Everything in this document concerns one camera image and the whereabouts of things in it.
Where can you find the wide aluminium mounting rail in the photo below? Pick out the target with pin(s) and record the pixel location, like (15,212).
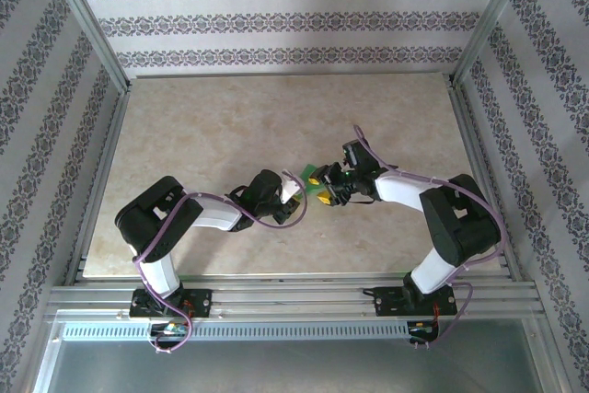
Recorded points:
(285,296)

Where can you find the aluminium corner post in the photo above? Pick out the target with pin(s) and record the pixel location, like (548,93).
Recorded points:
(492,20)
(87,20)

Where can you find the grey metal sheet panel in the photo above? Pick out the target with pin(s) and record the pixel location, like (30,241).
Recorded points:
(294,370)

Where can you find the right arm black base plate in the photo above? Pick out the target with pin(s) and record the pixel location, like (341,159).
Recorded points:
(386,303)

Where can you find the thin aluminium table edge rail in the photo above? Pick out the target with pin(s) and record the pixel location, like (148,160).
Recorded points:
(290,74)

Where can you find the aluminium side rail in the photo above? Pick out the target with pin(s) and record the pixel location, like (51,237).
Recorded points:
(105,181)
(482,181)

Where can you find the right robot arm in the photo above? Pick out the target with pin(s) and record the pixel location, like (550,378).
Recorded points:
(460,223)

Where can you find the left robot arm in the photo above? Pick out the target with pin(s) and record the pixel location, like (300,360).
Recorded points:
(156,223)

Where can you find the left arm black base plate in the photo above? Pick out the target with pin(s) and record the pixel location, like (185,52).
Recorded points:
(198,303)

